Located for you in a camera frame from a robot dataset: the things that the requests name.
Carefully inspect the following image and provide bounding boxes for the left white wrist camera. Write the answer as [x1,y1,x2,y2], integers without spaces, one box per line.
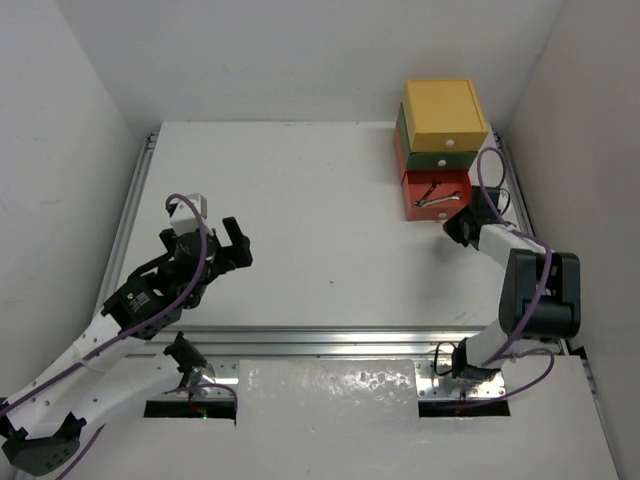
[165,193,208,236]

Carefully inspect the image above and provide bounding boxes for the silver open-end wrench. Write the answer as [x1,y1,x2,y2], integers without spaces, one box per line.
[415,180,441,208]

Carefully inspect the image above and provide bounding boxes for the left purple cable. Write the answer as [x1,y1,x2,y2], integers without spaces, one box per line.
[0,193,241,480]

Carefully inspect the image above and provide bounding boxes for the aluminium rail frame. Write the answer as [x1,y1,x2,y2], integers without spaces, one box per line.
[37,130,599,416]

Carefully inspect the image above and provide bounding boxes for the silver combination wrench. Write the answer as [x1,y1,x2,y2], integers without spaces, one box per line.
[414,191,463,208]

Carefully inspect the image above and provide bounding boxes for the red drawer box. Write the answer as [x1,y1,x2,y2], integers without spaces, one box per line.
[393,124,474,221]

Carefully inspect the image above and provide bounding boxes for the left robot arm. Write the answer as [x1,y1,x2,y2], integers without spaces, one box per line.
[1,217,253,477]

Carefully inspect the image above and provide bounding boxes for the white front cover panel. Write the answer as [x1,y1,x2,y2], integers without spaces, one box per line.
[71,356,617,479]

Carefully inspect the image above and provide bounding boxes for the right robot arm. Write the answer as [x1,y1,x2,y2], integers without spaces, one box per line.
[432,186,582,385]

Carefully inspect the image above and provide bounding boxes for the green drawer box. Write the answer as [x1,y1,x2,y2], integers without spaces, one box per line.
[394,104,478,174]

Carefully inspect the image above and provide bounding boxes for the yellow drawer box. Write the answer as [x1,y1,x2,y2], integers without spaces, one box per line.
[402,78,488,152]

